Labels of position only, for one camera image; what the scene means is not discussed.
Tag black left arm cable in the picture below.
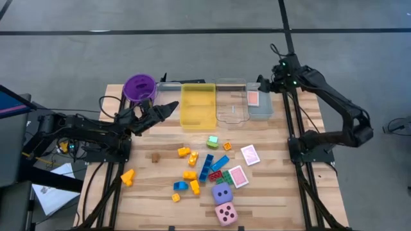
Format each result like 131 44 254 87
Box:
98 95 125 120

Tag yellow rod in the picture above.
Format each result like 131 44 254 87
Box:
21 152 62 167

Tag black cable coil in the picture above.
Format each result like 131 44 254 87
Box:
381 115 411 137

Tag purple plastic bucket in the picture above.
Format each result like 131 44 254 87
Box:
122 73 159 108

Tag pink card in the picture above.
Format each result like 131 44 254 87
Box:
228 165 250 189
240 144 261 167

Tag yellow plastic bin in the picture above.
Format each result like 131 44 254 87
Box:
179 83 218 130

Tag black frame bar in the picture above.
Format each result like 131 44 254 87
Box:
166 78 206 85

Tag thick black hose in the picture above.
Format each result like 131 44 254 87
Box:
82 162 105 225

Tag pink foam die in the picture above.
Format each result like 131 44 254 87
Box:
214 201 239 227

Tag large clear plastic bin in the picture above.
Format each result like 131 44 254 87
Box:
214 78 251 124

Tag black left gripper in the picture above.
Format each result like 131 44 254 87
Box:
130 101 180 136

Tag purple foam die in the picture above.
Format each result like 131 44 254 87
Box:
211 182 234 206

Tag white paper sheet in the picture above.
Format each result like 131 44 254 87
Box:
31 162 81 216

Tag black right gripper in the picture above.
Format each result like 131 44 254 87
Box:
258 62 292 94

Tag yellow angled toy block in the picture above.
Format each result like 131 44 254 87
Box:
120 168 136 188

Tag small clear plastic bin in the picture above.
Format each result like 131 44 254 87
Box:
156 81 184 107

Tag black desk frame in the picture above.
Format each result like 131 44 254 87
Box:
17 150 85 193

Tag grey plastic bin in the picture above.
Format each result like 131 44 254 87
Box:
246 82 275 122

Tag dark monitor with blue screen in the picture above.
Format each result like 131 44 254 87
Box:
0 84 37 120

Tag black aluminium frame rails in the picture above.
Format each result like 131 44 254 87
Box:
281 91 354 230
75 86 136 230

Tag grey cabinet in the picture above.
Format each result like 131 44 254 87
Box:
0 92 33 231

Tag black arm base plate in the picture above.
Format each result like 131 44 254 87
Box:
83 137 132 164
288 136 335 164

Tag light blue long toy brick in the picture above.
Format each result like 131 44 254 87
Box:
210 155 231 173

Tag dark blue long toy brick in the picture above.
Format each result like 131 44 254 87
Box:
198 153 214 184

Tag red-backed card deck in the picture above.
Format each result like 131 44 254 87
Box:
247 90 260 107

